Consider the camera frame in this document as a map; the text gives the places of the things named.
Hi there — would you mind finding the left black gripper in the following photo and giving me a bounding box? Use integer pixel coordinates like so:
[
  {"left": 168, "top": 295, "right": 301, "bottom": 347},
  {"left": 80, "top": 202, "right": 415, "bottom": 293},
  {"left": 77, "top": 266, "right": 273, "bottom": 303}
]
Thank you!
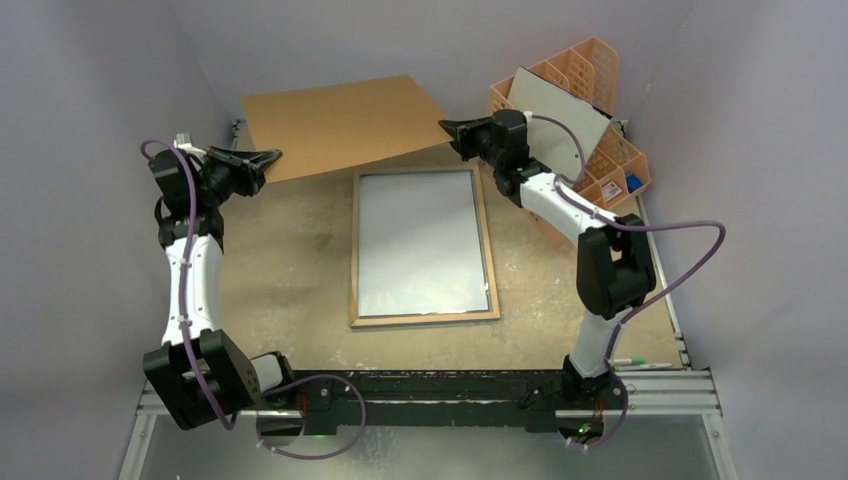
[{"left": 198, "top": 146, "right": 281, "bottom": 207}]

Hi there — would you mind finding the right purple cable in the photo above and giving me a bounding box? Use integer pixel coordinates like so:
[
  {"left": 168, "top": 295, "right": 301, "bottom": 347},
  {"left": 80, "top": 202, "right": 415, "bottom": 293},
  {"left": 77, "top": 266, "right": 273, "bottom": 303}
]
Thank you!
[{"left": 526, "top": 113, "right": 728, "bottom": 452}]

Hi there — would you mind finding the hot air balloon photo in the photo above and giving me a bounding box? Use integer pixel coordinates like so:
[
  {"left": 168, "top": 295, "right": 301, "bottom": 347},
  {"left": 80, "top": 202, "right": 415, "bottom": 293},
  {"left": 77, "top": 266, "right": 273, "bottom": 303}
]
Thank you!
[{"left": 357, "top": 170, "right": 492, "bottom": 319}]

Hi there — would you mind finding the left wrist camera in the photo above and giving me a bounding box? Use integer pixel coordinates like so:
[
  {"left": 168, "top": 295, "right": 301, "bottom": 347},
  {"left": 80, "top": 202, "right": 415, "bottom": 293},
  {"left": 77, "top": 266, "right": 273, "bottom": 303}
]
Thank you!
[{"left": 173, "top": 133, "right": 207, "bottom": 159}]

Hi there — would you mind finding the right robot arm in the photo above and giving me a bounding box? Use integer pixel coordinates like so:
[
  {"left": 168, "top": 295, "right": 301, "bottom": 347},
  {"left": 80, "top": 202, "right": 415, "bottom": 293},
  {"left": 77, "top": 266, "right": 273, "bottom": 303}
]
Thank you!
[{"left": 438, "top": 109, "right": 656, "bottom": 407}]

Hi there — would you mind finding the orange plastic desk organizer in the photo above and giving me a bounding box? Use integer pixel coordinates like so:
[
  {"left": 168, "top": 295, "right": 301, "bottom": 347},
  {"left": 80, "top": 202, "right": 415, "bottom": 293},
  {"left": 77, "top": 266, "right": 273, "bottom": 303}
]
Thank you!
[{"left": 487, "top": 37, "right": 652, "bottom": 212}]

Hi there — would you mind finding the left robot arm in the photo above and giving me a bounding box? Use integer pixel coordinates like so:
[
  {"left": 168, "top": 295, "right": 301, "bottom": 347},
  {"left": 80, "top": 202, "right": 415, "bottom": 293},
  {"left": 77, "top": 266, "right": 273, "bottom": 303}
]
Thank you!
[{"left": 139, "top": 142, "right": 298, "bottom": 430}]

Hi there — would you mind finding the brown cardboard backing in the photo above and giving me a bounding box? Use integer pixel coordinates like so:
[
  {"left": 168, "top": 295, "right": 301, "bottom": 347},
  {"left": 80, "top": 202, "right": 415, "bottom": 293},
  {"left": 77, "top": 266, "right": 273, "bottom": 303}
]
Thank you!
[{"left": 241, "top": 75, "right": 448, "bottom": 183}]

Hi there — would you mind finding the grey board in organizer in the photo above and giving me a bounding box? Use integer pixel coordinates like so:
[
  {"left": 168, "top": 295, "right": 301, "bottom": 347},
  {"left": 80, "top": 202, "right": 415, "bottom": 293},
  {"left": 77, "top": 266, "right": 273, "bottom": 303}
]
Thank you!
[{"left": 507, "top": 67, "right": 612, "bottom": 181}]

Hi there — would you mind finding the blue wooden picture frame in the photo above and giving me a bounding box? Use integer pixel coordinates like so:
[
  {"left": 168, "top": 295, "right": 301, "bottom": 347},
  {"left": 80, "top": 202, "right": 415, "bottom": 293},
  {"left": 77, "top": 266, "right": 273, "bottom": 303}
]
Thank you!
[{"left": 349, "top": 165, "right": 501, "bottom": 331}]

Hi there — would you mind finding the green marker pen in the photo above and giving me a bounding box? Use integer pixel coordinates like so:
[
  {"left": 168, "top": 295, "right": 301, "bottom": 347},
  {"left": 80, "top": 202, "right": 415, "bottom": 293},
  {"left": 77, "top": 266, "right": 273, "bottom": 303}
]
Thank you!
[{"left": 611, "top": 357, "right": 646, "bottom": 367}]

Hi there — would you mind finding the red white card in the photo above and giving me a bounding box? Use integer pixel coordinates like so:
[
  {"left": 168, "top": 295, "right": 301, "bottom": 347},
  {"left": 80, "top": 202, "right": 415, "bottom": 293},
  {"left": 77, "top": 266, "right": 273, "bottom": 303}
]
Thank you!
[{"left": 601, "top": 181, "right": 623, "bottom": 205}]

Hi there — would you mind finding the blue item in organizer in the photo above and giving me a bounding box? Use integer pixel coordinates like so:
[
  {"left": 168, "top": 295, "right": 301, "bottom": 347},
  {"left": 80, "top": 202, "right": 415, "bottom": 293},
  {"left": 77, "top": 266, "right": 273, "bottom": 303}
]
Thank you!
[{"left": 625, "top": 173, "right": 644, "bottom": 194}]

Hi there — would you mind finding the white marker pen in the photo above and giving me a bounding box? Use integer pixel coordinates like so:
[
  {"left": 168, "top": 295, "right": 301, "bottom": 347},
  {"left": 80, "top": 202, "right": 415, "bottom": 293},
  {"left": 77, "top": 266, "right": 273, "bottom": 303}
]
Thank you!
[{"left": 619, "top": 363, "right": 674, "bottom": 371}]

